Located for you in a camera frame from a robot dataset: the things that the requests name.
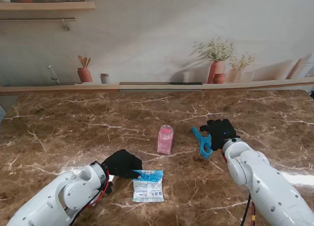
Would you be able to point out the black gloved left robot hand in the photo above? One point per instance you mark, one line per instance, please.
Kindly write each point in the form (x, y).
(122, 164)

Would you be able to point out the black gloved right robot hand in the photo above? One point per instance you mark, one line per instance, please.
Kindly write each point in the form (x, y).
(222, 133)

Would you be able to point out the blue plastic bag clip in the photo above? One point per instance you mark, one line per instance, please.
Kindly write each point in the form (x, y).
(203, 146)

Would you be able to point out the white and blue seasoning bag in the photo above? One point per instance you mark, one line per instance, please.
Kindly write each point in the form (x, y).
(148, 186)

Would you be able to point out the clear bottle with pink seasoning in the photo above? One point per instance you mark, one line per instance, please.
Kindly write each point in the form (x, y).
(164, 143)

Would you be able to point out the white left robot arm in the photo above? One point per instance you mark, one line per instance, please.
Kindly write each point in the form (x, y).
(56, 196)

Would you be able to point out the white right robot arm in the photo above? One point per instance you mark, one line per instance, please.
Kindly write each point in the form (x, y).
(265, 181)

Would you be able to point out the beige vase with flowers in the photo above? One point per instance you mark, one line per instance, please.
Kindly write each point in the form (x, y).
(234, 75)

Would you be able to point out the black edge object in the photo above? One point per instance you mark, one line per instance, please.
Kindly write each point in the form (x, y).
(312, 94)

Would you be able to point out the wooden cutting boards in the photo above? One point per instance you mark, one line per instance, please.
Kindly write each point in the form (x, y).
(298, 68)

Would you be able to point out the grey blue edge object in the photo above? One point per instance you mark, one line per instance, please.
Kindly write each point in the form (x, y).
(2, 113)

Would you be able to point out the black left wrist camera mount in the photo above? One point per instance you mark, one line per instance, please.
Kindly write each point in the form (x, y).
(109, 186)

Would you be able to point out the wooden wall shelf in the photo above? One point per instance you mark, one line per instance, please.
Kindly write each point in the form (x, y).
(49, 6)

